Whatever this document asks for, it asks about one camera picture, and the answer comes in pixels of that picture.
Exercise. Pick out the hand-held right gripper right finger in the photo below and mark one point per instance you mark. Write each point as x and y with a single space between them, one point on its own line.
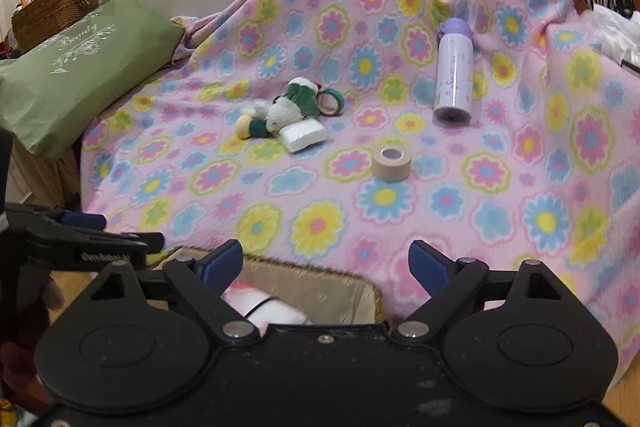
427 264

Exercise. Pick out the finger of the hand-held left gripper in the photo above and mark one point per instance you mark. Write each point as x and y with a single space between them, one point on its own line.
85 219
140 241

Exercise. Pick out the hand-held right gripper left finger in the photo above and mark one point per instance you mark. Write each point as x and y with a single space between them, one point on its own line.
222 264

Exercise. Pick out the white and pink soft item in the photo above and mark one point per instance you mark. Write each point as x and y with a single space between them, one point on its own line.
272 309

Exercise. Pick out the cloth-lined woven basket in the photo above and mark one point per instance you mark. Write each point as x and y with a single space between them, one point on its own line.
340 302

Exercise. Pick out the green and white plush toy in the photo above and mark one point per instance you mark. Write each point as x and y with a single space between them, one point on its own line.
300 94

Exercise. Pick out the green tape roll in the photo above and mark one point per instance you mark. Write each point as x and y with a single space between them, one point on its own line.
338 99

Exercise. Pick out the person's left forearm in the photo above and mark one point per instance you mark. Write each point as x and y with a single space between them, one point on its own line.
20 372

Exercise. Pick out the person's left hand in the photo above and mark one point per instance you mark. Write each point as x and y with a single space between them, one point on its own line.
49 297

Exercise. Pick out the pink floral fleece blanket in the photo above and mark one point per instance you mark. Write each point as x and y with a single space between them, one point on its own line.
450 207

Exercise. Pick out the beige tape roll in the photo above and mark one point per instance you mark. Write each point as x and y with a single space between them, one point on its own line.
391 169

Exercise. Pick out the white wrapped bar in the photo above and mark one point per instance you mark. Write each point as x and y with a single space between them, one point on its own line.
302 136

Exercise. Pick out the green printed cushion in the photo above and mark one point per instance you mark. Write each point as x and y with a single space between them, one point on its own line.
85 67

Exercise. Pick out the white and purple thermos bottle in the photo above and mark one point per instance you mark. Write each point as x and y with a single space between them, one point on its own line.
452 72

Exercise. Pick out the brown wicker hamper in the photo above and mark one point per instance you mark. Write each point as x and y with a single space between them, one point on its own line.
55 7

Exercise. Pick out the white plastic bag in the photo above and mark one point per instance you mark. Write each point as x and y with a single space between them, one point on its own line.
615 32

